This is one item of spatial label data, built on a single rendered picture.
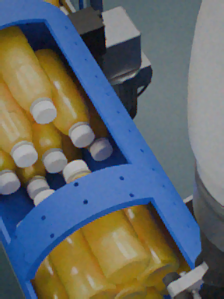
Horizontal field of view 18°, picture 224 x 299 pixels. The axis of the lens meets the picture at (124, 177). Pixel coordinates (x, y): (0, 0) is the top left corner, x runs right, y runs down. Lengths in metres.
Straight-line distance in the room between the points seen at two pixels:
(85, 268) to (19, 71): 0.37
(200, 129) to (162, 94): 2.35
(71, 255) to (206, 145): 0.71
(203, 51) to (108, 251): 0.70
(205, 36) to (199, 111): 0.04
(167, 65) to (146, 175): 1.78
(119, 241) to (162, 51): 1.91
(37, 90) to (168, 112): 1.50
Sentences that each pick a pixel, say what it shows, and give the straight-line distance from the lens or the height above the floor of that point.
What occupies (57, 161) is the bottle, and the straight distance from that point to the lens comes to 1.23.
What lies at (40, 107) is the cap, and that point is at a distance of 1.18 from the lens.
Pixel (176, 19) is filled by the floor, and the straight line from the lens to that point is 2.98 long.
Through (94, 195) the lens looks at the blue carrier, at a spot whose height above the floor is 1.23.
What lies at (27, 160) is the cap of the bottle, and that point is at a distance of 1.20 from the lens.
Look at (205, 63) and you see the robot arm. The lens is 0.33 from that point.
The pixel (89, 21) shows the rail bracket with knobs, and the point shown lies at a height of 1.00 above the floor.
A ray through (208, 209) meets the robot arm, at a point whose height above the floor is 1.71.
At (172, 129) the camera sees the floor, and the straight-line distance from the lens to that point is 2.61.
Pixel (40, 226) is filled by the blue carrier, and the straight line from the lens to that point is 1.01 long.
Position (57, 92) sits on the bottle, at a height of 1.14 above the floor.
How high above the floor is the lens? 2.08
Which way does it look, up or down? 57 degrees down
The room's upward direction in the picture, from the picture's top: 4 degrees counter-clockwise
